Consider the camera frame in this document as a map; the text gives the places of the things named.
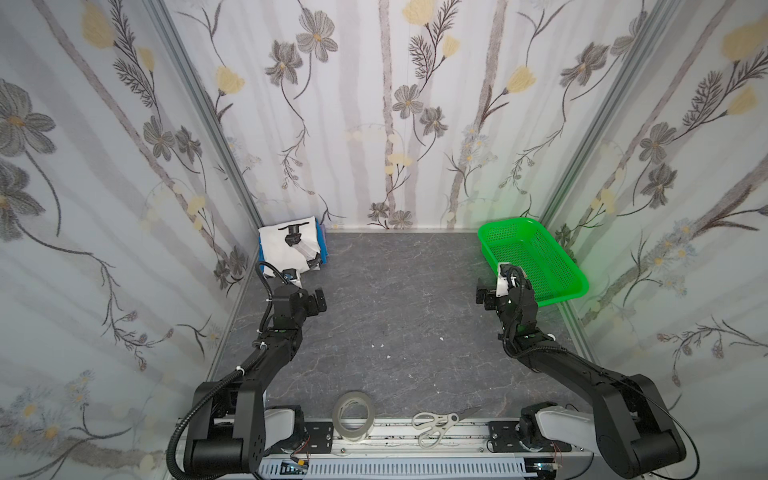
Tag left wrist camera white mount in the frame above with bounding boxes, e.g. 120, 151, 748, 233
281, 268, 302, 288

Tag aluminium corner wall profile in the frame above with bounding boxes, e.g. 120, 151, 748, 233
142, 0, 263, 235
540, 0, 679, 227

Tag aluminium corner wall profile left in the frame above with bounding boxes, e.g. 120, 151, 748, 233
142, 0, 263, 235

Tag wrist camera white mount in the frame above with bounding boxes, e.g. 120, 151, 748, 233
495, 276, 509, 297
281, 268, 302, 288

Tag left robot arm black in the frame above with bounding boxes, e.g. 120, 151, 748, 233
166, 261, 327, 479

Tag green plastic laundry basket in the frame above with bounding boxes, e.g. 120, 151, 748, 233
477, 218, 589, 307

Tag white t-shirt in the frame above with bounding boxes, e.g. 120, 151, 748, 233
259, 217, 321, 278

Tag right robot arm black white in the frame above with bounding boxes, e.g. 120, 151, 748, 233
475, 262, 702, 479

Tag aluminium corner wall profile right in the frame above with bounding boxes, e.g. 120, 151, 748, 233
540, 0, 679, 227

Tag roll of clear tape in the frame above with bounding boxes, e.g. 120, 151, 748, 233
331, 391, 376, 443

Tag white slotted cable duct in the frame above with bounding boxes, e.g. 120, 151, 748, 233
259, 458, 537, 479

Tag folded blue t-shirt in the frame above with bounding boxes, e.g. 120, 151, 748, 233
257, 223, 329, 277

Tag white handled scissors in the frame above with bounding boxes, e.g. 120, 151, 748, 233
411, 407, 481, 449

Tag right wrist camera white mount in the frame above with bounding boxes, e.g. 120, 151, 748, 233
495, 276, 509, 297

